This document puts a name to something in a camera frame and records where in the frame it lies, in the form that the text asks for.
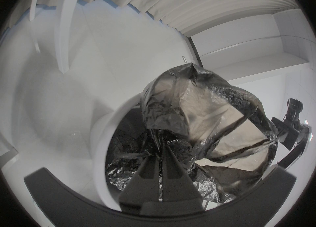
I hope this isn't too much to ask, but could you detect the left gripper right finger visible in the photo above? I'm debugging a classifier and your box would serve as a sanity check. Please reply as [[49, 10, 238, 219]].
[[162, 144, 202, 204]]

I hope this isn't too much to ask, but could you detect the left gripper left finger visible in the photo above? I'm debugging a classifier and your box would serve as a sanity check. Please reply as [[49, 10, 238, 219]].
[[118, 147, 162, 205]]

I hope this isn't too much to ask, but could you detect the black plastic bag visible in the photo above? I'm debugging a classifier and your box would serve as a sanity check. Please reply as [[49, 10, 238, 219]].
[[106, 63, 280, 205]]

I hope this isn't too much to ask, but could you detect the white trash bin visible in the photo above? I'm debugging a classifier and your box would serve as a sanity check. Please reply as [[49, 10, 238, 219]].
[[91, 92, 149, 212]]

